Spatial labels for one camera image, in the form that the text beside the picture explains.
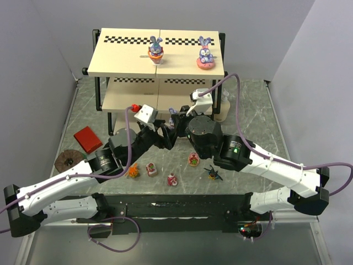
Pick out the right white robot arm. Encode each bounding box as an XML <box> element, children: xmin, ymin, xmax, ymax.
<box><xmin>172</xmin><ymin>107</ymin><xmax>329</xmax><ymax>216</ymax></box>

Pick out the black dragon toy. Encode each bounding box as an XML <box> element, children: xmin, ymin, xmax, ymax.
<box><xmin>204</xmin><ymin>165</ymin><xmax>223</xmax><ymax>181</ymax></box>

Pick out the red cardboard box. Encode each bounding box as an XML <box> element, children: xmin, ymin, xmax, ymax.
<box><xmin>74</xmin><ymin>126</ymin><xmax>103</xmax><ymax>154</ymax></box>

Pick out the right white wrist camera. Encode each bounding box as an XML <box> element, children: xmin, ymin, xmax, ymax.
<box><xmin>186</xmin><ymin>88</ymin><xmax>213</xmax><ymax>116</ymax></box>

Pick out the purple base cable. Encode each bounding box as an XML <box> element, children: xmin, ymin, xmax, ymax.
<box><xmin>87</xmin><ymin>216</ymin><xmax>141</xmax><ymax>252</ymax></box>

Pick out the green and brown plush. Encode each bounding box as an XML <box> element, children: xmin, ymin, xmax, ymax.
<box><xmin>54</xmin><ymin>150</ymin><xmax>86</xmax><ymax>173</ymax></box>

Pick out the cream pump bottle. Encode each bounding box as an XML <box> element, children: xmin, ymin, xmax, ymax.
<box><xmin>218</xmin><ymin>89</ymin><xmax>231</xmax><ymax>122</ymax></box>

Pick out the strawberry cake slice toy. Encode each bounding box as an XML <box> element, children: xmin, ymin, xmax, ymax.
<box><xmin>146</xmin><ymin>162</ymin><xmax>158</xmax><ymax>177</ymax></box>

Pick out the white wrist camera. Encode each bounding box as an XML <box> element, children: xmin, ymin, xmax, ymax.
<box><xmin>186</xmin><ymin>88</ymin><xmax>213</xmax><ymax>116</ymax></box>
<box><xmin>134</xmin><ymin>104</ymin><xmax>158</xmax><ymax>132</ymax></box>

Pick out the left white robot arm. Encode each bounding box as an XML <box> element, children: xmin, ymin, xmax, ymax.
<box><xmin>2</xmin><ymin>120</ymin><xmax>177</xmax><ymax>237</ymax></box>

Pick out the pink strawberry tart toy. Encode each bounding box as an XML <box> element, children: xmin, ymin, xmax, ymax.
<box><xmin>188</xmin><ymin>152</ymin><xmax>200</xmax><ymax>167</ymax></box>

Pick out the beige three-tier shelf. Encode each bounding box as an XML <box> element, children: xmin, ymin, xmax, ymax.
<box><xmin>82</xmin><ymin>28</ymin><xmax>226</xmax><ymax>135</ymax></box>

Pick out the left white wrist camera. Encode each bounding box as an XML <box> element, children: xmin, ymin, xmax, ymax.
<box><xmin>134</xmin><ymin>104</ymin><xmax>158</xmax><ymax>132</ymax></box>

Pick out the orange fox toy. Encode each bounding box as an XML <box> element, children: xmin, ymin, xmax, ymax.
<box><xmin>125</xmin><ymin>163</ymin><xmax>140</xmax><ymax>178</ymax></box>

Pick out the purple bunny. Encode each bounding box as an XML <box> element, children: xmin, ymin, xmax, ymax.
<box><xmin>148</xmin><ymin>35</ymin><xmax>164</xmax><ymax>66</ymax></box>
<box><xmin>168</xmin><ymin>108</ymin><xmax>178</xmax><ymax>129</ymax></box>
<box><xmin>196</xmin><ymin>36</ymin><xmax>216</xmax><ymax>70</ymax></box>

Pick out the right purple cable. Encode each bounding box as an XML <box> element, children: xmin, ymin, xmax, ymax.
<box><xmin>198</xmin><ymin>73</ymin><xmax>353</xmax><ymax>195</ymax></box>

